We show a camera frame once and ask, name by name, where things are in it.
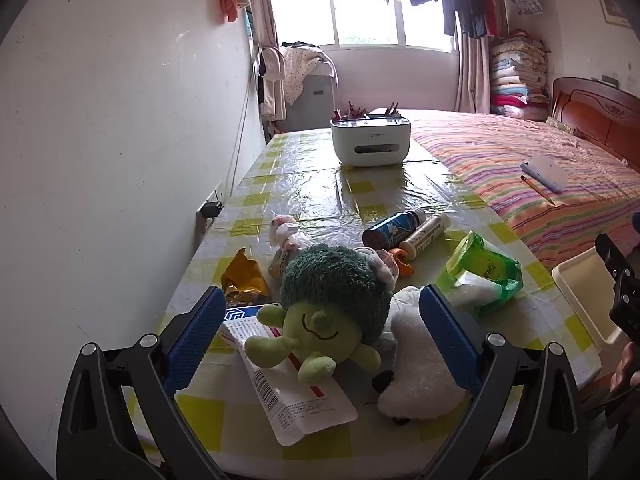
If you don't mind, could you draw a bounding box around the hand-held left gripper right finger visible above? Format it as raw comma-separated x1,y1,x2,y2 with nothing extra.
419,284,588,480

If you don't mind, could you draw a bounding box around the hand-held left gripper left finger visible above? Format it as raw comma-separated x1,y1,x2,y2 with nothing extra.
56,285,241,480

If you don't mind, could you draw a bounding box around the cream plastic bin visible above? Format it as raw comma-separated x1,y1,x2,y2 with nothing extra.
551,249,623,345

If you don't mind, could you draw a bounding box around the green wet wipes packet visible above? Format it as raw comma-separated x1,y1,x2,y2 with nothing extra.
436,231,524,320

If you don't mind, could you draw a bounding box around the orange-yellow snack bag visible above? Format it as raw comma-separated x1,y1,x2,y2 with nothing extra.
220,247,271,308

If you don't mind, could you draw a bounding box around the orange peel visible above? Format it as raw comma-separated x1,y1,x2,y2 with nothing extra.
390,249,415,276

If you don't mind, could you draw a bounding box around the brown bottle blue label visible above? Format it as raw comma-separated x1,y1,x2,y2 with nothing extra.
362,208,427,251

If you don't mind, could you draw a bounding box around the green plush toy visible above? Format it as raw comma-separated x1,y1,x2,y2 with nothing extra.
243,243,396,386

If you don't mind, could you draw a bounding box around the white medicine box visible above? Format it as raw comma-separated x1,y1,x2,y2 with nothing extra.
220,305,360,447

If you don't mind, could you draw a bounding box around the person's right hand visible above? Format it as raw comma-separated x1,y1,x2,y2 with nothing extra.
610,341,640,391

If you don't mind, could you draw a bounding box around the white plush toy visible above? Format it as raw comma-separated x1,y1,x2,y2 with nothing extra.
372,285,473,426

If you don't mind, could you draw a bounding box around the white tube bottle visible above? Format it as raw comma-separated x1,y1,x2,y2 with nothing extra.
398,212,452,260

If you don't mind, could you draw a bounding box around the crumpled white plastic bag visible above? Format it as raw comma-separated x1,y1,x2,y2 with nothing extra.
270,214,321,291

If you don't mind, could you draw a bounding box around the yellow pen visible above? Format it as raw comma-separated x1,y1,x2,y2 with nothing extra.
520,175,557,206

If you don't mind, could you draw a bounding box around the white and blue case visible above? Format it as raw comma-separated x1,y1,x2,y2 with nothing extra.
520,154,569,193

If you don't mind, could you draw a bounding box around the bed with striped sheet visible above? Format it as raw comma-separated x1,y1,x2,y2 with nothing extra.
407,109,640,271

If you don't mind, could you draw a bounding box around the wooden bed headboard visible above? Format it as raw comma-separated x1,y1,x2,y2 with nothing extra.
550,76,640,161

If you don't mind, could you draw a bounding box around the white desk organizer box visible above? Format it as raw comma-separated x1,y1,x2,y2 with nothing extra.
330,112,412,168

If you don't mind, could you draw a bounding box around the bunch of pens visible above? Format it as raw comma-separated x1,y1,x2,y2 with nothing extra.
332,101,401,121

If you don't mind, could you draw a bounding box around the stack of folded quilts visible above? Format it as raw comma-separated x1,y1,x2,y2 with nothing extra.
489,30,550,120

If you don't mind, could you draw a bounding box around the beige curtain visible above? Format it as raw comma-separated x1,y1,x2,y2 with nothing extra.
242,0,281,136
457,35,493,115

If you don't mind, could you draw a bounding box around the beige hanging coat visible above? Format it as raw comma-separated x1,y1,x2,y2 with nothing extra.
257,47,288,121

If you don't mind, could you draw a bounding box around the grey cabinet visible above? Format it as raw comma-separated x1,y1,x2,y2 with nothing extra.
287,72,337,133

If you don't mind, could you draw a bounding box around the white spotted cloth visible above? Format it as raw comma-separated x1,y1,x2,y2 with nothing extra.
280,42,333,106

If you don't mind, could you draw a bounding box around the window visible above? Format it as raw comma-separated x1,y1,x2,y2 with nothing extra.
265,0,461,53

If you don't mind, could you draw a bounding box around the wall socket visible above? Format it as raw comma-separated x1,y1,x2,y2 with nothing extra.
196,189,224,233

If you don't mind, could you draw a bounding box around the white wall cable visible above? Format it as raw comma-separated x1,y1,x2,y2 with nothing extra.
227,45,261,198

